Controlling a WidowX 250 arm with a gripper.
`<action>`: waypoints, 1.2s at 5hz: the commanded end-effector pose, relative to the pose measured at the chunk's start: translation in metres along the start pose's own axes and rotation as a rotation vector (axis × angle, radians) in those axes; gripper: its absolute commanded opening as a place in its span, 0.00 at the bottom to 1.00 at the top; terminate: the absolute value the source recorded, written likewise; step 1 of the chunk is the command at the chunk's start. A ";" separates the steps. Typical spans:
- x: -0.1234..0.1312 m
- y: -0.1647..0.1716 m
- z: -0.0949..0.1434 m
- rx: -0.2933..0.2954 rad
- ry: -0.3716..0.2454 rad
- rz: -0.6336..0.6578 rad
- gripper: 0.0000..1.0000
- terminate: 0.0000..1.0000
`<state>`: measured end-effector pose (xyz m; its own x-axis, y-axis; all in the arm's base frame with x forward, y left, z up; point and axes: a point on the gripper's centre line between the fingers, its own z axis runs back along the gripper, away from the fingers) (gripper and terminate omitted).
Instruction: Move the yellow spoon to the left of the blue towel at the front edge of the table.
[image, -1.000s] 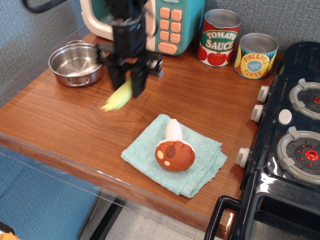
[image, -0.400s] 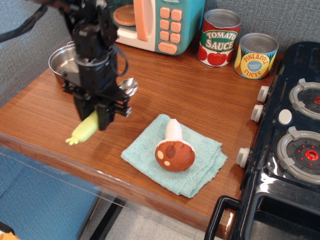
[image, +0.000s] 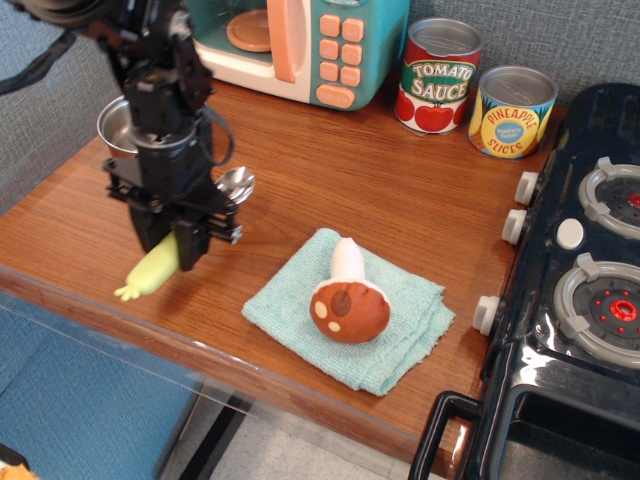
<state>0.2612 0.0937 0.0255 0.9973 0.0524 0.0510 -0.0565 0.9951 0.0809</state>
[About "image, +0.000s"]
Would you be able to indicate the plush brown mushroom toy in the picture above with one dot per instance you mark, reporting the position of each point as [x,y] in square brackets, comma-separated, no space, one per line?
[348,308]

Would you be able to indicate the black toy stove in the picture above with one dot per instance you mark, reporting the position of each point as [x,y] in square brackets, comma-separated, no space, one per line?
[560,397]

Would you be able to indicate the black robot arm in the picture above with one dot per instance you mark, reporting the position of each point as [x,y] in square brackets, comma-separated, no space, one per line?
[149,45]

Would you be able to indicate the tomato sauce can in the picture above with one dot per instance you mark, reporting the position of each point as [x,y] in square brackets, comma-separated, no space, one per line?
[440,62]

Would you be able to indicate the pineapple slices can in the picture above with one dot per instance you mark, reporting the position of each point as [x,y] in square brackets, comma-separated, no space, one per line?
[512,109]

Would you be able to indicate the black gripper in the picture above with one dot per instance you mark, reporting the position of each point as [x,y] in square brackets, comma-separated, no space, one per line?
[168,187]

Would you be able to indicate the light blue towel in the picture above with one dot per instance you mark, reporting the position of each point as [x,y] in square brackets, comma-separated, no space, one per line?
[418,319]

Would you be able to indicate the small steel pot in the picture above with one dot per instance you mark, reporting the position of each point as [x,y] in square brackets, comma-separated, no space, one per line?
[113,127]

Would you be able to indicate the toy microwave oven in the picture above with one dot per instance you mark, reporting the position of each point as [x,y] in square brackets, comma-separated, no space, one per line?
[334,54]

